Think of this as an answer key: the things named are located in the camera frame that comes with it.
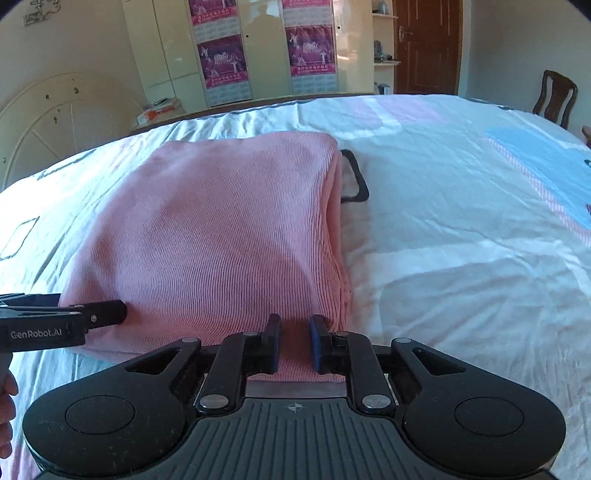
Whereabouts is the pink sweater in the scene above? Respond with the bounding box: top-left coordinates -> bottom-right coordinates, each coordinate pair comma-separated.
60,131 -> 351,382

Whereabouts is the person left hand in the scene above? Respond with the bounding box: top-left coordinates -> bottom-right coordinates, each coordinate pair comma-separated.
0,371 -> 19,459

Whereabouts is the patterned bed sheet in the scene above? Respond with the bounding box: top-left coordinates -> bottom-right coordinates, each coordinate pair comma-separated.
1,95 -> 590,479

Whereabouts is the cream round headboard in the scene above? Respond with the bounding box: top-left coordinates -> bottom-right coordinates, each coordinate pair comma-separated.
1,72 -> 142,189

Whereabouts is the orange white box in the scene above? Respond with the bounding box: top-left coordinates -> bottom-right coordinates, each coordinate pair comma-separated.
136,97 -> 182,127

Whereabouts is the lower left pink poster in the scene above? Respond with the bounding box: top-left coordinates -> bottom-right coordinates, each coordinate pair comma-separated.
197,34 -> 252,107

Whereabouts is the pink poster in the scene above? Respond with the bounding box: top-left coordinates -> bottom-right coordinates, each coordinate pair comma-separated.
281,0 -> 334,27
286,24 -> 339,95
188,0 -> 240,43
197,34 -> 252,107

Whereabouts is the cream wardrobe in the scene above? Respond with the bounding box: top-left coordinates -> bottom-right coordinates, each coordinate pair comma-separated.
122,1 -> 374,113

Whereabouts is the corner shelf unit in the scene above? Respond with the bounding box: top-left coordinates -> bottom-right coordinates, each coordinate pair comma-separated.
372,0 -> 400,95

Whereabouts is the lower right pink poster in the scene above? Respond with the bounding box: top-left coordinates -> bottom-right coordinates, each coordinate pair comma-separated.
286,24 -> 339,95

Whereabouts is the upper left pink poster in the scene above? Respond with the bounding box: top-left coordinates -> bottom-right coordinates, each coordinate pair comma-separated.
188,0 -> 240,43

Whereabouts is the dark brown wooden door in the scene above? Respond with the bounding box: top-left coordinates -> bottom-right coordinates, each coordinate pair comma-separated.
394,0 -> 463,95

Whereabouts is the dark wooden chair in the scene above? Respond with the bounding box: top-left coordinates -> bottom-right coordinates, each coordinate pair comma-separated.
532,70 -> 578,130

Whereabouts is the upper right pink poster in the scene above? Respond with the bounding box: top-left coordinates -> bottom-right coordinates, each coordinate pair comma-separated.
281,0 -> 334,27

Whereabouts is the dark wooden bed frame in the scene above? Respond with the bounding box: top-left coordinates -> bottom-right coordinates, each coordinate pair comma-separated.
130,92 -> 370,136

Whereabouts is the wall sconce lamp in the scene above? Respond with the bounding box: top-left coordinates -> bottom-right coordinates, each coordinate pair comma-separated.
23,0 -> 61,27

